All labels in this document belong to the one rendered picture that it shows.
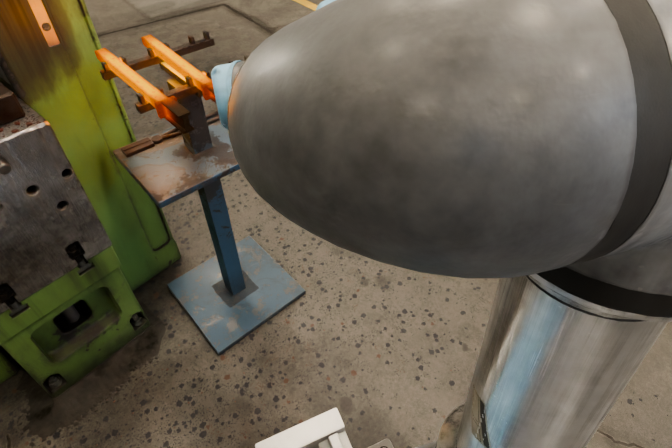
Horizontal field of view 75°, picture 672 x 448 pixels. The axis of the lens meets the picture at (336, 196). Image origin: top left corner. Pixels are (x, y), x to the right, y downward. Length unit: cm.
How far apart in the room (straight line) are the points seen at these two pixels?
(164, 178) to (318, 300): 83
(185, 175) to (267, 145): 111
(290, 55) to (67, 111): 136
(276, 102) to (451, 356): 162
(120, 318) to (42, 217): 53
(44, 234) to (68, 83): 42
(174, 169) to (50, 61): 43
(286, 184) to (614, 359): 20
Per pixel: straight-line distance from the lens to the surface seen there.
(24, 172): 130
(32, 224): 138
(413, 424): 161
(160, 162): 134
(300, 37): 16
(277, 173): 16
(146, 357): 181
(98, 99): 154
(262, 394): 165
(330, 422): 77
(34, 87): 145
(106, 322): 175
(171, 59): 124
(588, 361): 28
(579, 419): 33
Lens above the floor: 150
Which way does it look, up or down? 43 degrees down
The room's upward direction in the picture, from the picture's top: straight up
